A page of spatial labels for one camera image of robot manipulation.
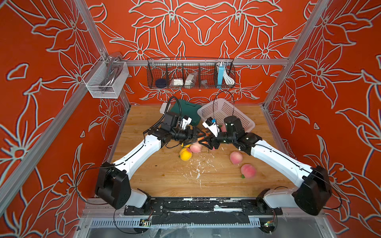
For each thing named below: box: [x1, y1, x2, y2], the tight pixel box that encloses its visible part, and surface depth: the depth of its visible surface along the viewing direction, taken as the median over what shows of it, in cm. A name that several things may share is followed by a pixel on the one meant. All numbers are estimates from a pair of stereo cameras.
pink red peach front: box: [240, 163, 256, 179], surface depth 82 cm
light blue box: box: [216, 61, 225, 89], surface depth 89 cm
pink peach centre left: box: [190, 143, 203, 154], surface depth 91 cm
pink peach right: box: [230, 150, 244, 166], surface depth 87 cm
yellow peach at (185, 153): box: [179, 147, 193, 162], surface depth 89 cm
